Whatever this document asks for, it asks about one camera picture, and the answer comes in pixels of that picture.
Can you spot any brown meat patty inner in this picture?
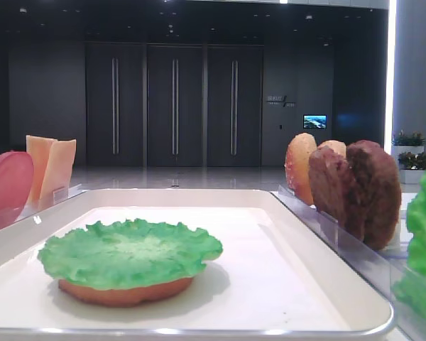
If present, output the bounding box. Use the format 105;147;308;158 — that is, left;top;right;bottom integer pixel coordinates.
308;146;351;227

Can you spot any green lettuce leaf on bun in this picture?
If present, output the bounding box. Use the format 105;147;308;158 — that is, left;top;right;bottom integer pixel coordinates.
38;218;223;291

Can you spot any white rectangular tray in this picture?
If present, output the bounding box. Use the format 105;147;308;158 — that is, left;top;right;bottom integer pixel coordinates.
0;189;395;340

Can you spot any clear acrylic rack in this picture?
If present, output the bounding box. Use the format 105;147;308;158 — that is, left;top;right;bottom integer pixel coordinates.
0;184;85;229
270;184;426;341

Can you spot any potted plant planter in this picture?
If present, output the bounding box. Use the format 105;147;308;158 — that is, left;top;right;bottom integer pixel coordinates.
391;130;426;185

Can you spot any bun half outer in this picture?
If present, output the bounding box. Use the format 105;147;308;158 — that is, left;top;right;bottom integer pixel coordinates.
318;140;346;157

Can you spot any dark triple door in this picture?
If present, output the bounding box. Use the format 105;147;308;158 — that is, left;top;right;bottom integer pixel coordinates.
86;43;263;167

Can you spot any wall display screen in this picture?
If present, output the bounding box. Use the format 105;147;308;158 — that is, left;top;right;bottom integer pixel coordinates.
303;115;327;129

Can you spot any clear acrylic rack right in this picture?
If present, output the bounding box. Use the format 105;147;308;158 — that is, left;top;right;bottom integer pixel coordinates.
270;184;426;341

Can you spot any brown meat patty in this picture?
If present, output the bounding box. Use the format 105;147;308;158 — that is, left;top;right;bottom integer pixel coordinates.
308;146;351;227
344;140;402;251

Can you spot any sesame bun half inner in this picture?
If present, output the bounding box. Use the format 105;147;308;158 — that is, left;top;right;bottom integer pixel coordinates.
284;133;317;205

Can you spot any bottom bun under lettuce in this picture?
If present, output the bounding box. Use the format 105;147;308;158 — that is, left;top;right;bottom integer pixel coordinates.
58;278;193;308

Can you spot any brown meat patty outer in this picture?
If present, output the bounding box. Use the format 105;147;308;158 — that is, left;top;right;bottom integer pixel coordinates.
344;140;402;251

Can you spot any orange cheese slice far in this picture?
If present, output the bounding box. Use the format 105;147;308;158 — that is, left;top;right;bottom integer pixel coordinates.
26;135;57;204

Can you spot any orange cheese slice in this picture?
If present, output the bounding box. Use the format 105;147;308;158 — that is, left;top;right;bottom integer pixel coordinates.
40;139;77;199
26;135;57;204

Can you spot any orange cheese slice near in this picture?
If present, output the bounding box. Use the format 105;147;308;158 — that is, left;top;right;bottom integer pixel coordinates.
40;139;77;199

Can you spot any standing green lettuce leaf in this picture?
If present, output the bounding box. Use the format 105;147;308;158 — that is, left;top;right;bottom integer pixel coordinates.
393;171;426;319

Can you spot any clear acrylic rack left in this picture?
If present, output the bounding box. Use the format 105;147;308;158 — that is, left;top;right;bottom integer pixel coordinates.
0;184;85;229

